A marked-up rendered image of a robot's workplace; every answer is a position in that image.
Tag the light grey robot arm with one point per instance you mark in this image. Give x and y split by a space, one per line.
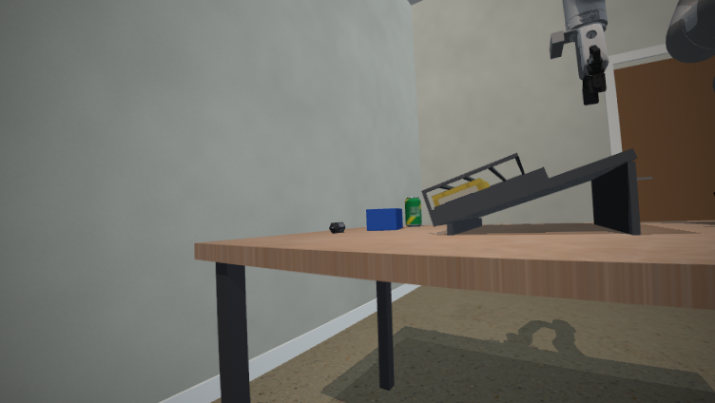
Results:
690 35

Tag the green and yellow drink can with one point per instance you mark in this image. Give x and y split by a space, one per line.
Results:
413 212

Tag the blue open bin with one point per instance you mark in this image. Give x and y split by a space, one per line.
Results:
384 219

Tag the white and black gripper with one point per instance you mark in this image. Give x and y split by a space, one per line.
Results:
590 42

